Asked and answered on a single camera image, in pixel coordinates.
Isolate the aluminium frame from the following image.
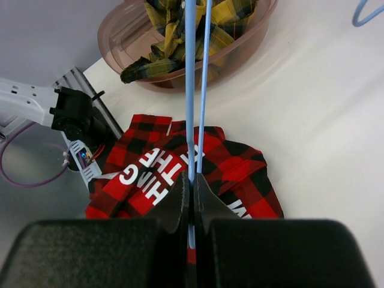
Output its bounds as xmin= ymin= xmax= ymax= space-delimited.
xmin=50 ymin=67 xmax=122 ymax=146

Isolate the red black plaid shirt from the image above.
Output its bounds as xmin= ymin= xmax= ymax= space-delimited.
xmin=85 ymin=114 xmax=284 ymax=219

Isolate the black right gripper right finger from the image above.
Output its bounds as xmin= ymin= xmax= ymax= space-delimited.
xmin=193 ymin=173 xmax=240 ymax=287

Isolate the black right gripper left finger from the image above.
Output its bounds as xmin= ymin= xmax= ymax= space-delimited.
xmin=146 ymin=172 xmax=190 ymax=287

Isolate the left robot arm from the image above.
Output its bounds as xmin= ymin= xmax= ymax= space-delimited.
xmin=1 ymin=78 xmax=110 ymax=147

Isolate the white slotted cable duct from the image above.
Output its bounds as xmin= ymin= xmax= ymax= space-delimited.
xmin=67 ymin=140 xmax=102 ymax=187

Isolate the yellow plaid shirt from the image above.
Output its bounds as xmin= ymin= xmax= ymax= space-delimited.
xmin=119 ymin=0 xmax=260 ymax=84

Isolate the pink translucent plastic basin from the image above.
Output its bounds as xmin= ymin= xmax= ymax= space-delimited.
xmin=98 ymin=1 xmax=277 ymax=91

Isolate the light blue hanger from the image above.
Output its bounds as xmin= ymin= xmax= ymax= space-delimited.
xmin=351 ymin=0 xmax=384 ymax=28
xmin=184 ymin=0 xmax=213 ymax=250

